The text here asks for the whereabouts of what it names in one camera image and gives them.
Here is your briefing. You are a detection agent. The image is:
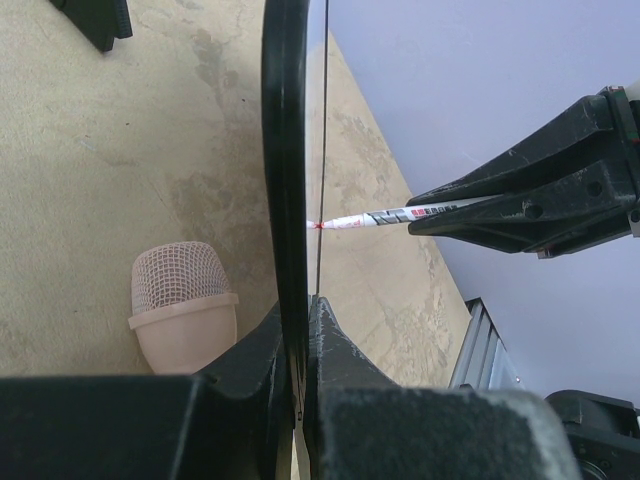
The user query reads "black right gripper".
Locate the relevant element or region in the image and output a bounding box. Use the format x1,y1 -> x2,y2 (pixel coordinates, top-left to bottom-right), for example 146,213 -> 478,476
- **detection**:
407,86 -> 639,259

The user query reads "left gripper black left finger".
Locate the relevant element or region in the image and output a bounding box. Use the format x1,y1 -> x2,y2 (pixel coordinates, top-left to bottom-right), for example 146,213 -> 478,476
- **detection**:
1,309 -> 290,479

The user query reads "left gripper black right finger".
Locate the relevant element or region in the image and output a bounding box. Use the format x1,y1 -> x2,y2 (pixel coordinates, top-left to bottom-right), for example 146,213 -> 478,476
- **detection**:
303,297 -> 581,479

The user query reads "red capped whiteboard marker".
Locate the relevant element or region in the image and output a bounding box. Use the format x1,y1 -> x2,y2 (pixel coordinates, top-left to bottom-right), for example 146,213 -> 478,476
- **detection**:
306,196 -> 493,230

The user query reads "white whiteboard black frame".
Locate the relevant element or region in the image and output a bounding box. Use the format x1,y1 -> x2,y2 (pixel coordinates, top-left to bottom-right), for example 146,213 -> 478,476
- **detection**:
261,0 -> 329,421

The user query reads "pink toy microphone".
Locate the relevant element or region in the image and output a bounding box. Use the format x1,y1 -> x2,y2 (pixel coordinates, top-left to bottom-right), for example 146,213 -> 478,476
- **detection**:
128,241 -> 239,375

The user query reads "wire whiteboard stand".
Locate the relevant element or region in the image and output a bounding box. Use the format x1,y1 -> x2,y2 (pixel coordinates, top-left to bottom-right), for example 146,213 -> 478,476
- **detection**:
50,0 -> 133,53

